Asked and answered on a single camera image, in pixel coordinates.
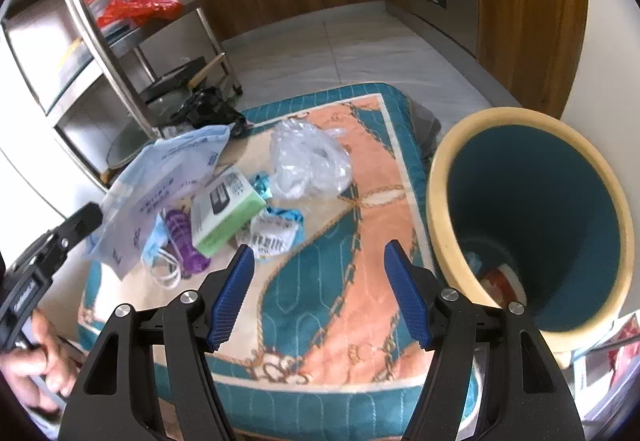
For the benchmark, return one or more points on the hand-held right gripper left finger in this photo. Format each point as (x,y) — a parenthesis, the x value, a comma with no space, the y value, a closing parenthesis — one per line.
(231,293)

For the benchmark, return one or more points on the glass pot lid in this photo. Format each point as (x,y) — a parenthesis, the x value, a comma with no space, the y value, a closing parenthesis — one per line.
(167,103)

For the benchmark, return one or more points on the red plastic bag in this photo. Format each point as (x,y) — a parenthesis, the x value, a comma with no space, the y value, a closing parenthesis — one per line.
(142,8)

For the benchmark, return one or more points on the dark purple ribbed wrapper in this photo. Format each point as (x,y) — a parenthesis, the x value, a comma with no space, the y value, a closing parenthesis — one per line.
(182,236)

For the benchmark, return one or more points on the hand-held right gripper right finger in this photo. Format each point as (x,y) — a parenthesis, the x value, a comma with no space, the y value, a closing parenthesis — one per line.
(409,296)

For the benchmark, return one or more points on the clear plastic bag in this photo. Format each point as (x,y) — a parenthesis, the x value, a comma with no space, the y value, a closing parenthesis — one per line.
(307,158)

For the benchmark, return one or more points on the tall wooden panel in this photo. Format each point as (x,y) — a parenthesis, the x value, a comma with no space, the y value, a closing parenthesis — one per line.
(530,11)

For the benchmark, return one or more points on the patterned teal orange mat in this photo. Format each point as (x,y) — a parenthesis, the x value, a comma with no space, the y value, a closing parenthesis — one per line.
(350,201)

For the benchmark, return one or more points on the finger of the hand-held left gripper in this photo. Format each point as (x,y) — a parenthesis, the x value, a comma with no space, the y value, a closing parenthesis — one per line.
(82,220)

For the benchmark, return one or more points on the cream and teal trash bin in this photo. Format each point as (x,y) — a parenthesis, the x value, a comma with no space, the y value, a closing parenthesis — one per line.
(540,196)

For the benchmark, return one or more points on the dark grey cloth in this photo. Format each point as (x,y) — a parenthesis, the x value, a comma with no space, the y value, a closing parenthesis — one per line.
(425,126)

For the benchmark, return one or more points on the teal foil blister pack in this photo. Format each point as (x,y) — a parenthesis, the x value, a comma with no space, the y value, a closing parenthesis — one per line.
(272,233)

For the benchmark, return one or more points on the blue white plastic bag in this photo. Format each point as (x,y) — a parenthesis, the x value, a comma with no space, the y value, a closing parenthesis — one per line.
(150,176)

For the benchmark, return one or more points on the person's left hand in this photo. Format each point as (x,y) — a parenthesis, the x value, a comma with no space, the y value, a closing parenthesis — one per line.
(30,361)

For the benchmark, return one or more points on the blue face mask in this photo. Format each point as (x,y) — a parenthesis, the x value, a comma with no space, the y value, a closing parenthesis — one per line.
(156,236)

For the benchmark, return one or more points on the printed papers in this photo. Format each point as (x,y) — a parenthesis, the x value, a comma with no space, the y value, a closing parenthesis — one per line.
(615,351)

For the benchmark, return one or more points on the dark round pan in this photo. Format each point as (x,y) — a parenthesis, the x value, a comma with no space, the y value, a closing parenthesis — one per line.
(130,146)

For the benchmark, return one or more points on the red white wrapper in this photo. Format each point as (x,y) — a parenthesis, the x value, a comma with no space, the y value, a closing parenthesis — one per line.
(502,282)

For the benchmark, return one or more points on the black plastic bag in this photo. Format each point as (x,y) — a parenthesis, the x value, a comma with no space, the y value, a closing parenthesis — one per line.
(205,111)

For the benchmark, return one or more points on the green white medicine box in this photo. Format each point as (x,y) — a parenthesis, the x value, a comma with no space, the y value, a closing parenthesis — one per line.
(227,211)

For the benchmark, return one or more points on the stainless steel shelf rack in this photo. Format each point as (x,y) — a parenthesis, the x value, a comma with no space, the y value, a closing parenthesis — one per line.
(95,46)

